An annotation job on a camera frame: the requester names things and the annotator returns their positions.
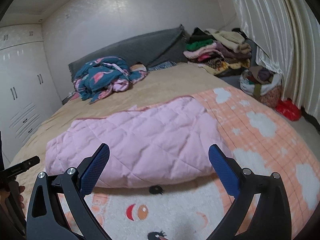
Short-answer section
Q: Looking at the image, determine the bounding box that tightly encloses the pink quilted jacket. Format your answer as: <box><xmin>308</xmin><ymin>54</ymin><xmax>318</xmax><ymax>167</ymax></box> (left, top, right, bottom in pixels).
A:
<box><xmin>46</xmin><ymin>96</ymin><xmax>232</xmax><ymax>189</ymax></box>

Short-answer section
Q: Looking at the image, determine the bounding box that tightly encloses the bag of clothes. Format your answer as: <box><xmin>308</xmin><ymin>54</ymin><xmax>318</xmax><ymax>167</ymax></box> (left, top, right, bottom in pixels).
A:
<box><xmin>240</xmin><ymin>66</ymin><xmax>282</xmax><ymax>108</ymax></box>

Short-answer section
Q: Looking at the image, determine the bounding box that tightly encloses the pile of folded clothes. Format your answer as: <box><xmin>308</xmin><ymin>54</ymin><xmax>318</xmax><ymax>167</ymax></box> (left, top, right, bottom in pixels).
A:
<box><xmin>183</xmin><ymin>28</ymin><xmax>252</xmax><ymax>77</ymax></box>

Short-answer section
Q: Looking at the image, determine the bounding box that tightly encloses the person's left hand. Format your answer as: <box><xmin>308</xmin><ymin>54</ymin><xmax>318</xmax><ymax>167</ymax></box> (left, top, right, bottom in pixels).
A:
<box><xmin>0</xmin><ymin>185</ymin><xmax>26</xmax><ymax>210</ymax></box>

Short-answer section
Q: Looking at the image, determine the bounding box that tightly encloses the white wardrobe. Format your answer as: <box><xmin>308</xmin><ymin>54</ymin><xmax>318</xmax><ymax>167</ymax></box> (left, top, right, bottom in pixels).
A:
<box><xmin>1</xmin><ymin>24</ymin><xmax>62</xmax><ymax>163</ymax></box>

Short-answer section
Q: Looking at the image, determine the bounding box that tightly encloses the orange plaid cloud blanket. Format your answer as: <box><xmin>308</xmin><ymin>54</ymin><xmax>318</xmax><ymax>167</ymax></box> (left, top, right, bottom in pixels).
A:
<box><xmin>57</xmin><ymin>87</ymin><xmax>320</xmax><ymax>240</ymax></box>

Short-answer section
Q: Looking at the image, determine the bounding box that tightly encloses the red bag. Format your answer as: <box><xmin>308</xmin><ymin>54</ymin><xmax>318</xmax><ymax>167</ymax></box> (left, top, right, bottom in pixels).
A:
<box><xmin>275</xmin><ymin>99</ymin><xmax>302</xmax><ymax>121</ymax></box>

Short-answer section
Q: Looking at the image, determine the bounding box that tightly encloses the blue flamingo quilt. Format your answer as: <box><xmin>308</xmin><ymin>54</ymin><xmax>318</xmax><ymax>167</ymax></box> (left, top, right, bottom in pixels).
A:
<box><xmin>73</xmin><ymin>56</ymin><xmax>148</xmax><ymax>104</ymax></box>

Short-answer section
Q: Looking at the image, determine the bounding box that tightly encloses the dark patterned pillow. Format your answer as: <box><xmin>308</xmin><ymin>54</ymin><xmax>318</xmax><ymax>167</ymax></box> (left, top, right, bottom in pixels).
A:
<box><xmin>148</xmin><ymin>61</ymin><xmax>177</xmax><ymax>72</ymax></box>

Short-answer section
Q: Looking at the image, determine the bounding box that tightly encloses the grey headboard cover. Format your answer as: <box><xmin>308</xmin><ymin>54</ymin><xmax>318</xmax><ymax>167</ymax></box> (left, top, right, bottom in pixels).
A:
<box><xmin>68</xmin><ymin>25</ymin><xmax>187</xmax><ymax>80</ymax></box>

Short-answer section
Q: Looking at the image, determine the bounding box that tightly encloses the shiny cream curtain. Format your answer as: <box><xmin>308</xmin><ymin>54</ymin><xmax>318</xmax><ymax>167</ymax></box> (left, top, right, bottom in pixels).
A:
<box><xmin>233</xmin><ymin>0</ymin><xmax>319</xmax><ymax>119</ymax></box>

